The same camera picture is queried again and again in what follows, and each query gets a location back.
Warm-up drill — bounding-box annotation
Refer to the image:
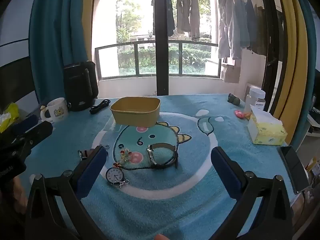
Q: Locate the black electric kettle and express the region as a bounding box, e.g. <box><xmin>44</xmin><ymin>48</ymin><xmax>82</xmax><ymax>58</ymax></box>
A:
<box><xmin>62</xmin><ymin>61</ymin><xmax>99</xmax><ymax>112</ymax></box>

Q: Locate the black monitor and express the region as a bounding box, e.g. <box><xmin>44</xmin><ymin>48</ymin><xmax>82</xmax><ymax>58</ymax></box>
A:
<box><xmin>0</xmin><ymin>56</ymin><xmax>38</xmax><ymax>113</ymax></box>

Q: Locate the clear plastic jar white lid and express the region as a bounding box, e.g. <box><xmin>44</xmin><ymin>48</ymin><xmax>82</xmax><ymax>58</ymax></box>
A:
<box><xmin>244</xmin><ymin>88</ymin><xmax>266</xmax><ymax>113</ymax></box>

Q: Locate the person's left hand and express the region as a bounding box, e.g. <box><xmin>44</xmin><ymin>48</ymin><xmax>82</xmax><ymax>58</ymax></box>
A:
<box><xmin>10</xmin><ymin>176</ymin><xmax>27</xmax><ymax>215</ymax></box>

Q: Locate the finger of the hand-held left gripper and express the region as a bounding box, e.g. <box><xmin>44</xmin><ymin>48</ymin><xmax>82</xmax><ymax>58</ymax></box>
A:
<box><xmin>11</xmin><ymin>115</ymin><xmax>39</xmax><ymax>137</ymax></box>
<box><xmin>17</xmin><ymin>121</ymin><xmax>53</xmax><ymax>153</ymax></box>

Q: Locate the row of hanging clothes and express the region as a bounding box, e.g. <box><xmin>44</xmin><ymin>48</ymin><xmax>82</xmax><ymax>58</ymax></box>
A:
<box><xmin>151</xmin><ymin>0</ymin><xmax>285</xmax><ymax>61</ymax></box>

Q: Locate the black smartphone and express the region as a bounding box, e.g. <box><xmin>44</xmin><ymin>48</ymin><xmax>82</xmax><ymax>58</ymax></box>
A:
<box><xmin>277</xmin><ymin>145</ymin><xmax>309</xmax><ymax>195</ymax></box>

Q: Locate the black balcony railing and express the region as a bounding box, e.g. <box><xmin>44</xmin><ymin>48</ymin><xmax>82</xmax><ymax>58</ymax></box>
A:
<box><xmin>94</xmin><ymin>40</ymin><xmax>222</xmax><ymax>80</ymax></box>

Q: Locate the round pocket watch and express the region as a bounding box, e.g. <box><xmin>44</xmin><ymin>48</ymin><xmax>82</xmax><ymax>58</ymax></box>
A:
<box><xmin>105</xmin><ymin>166</ymin><xmax>130</xmax><ymax>188</ymax></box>

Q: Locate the yellow tissue box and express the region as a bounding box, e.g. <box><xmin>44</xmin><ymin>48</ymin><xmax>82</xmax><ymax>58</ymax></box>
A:
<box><xmin>247</xmin><ymin>104</ymin><xmax>288</xmax><ymax>145</ymax></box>

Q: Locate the yellow rectangular box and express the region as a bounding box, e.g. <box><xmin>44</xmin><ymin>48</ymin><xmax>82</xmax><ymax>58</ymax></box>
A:
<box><xmin>110</xmin><ymin>96</ymin><xmax>161</xmax><ymax>128</ymax></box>

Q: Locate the black cable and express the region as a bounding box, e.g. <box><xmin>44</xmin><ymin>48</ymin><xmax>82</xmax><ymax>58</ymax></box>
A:
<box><xmin>89</xmin><ymin>99</ymin><xmax>112</xmax><ymax>115</ymax></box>

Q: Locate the black strap wristwatch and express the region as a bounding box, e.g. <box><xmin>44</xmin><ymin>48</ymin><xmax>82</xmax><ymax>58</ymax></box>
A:
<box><xmin>146</xmin><ymin>142</ymin><xmax>178</xmax><ymax>169</ymax></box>

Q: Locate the teal curtain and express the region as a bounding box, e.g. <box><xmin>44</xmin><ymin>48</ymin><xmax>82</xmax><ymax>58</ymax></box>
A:
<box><xmin>28</xmin><ymin>0</ymin><xmax>88</xmax><ymax>105</ymax></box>
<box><xmin>291</xmin><ymin>0</ymin><xmax>317</xmax><ymax>150</ymax></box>

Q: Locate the yellow snack packet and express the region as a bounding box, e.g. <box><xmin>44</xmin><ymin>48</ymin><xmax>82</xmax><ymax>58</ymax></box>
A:
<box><xmin>0</xmin><ymin>102</ymin><xmax>20</xmax><ymax>133</ymax></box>

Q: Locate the dark green small toy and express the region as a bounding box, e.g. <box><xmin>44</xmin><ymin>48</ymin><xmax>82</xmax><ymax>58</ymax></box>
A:
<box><xmin>227</xmin><ymin>94</ymin><xmax>241</xmax><ymax>105</ymax></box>

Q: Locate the blue cartoon dinosaur blanket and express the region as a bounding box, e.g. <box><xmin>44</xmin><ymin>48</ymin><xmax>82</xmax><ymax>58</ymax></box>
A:
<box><xmin>15</xmin><ymin>94</ymin><xmax>304</xmax><ymax>240</ymax></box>

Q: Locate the white appliance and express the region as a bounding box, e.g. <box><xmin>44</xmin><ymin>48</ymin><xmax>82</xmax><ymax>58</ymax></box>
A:
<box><xmin>244</xmin><ymin>82</ymin><xmax>262</xmax><ymax>98</ymax></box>

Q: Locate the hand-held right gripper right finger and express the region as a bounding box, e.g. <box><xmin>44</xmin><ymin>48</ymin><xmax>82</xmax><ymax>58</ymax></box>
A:
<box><xmin>211</xmin><ymin>146</ymin><xmax>294</xmax><ymax>240</ymax></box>

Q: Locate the yellow curtain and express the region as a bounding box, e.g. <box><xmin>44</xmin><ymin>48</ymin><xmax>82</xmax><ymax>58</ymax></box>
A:
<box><xmin>274</xmin><ymin>0</ymin><xmax>308</xmax><ymax>120</ymax></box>
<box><xmin>82</xmin><ymin>0</ymin><xmax>98</xmax><ymax>62</ymax></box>

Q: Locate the red and gold brooch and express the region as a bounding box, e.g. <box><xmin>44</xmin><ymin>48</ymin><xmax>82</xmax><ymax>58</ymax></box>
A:
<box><xmin>114</xmin><ymin>149</ymin><xmax>133</xmax><ymax>168</ymax></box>

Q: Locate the black door frame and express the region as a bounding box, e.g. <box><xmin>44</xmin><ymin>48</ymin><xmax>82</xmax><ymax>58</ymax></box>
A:
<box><xmin>257</xmin><ymin>0</ymin><xmax>286</xmax><ymax>112</ymax></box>
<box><xmin>153</xmin><ymin>0</ymin><xmax>171</xmax><ymax>96</ymax></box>

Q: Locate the cardboard box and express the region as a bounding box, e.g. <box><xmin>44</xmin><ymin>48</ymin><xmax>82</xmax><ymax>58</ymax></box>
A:
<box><xmin>221</xmin><ymin>63</ymin><xmax>241</xmax><ymax>83</ymax></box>

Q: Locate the white cartoon mug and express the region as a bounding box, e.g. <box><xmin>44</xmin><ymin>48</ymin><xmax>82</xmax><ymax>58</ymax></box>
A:
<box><xmin>40</xmin><ymin>97</ymin><xmax>70</xmax><ymax>123</ymax></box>

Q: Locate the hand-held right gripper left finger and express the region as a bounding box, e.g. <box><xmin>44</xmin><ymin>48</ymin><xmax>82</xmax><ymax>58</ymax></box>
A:
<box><xmin>25</xmin><ymin>145</ymin><xmax>108</xmax><ymax>240</ymax></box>

